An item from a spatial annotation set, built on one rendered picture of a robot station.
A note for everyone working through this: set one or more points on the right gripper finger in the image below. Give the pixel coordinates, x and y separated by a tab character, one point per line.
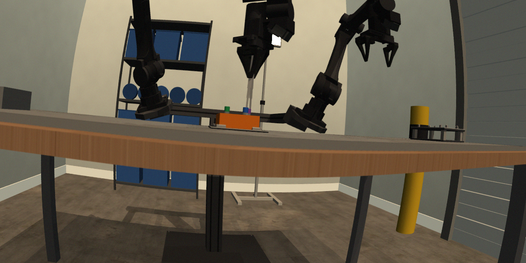
262	59
242	52

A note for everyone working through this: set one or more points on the grey slotted rack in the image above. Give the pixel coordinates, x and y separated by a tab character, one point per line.
16	99

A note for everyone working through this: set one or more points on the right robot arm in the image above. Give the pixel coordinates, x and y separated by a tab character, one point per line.
149	68

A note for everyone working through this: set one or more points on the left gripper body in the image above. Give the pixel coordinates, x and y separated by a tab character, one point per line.
378	36

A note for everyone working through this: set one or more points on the beige perforated plate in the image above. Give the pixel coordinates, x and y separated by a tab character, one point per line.
200	134

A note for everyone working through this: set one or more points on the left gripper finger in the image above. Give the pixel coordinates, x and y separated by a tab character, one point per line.
364	40
386	50

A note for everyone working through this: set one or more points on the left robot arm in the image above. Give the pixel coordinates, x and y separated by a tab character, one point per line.
326	87

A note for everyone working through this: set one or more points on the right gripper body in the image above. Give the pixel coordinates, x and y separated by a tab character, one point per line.
250	41

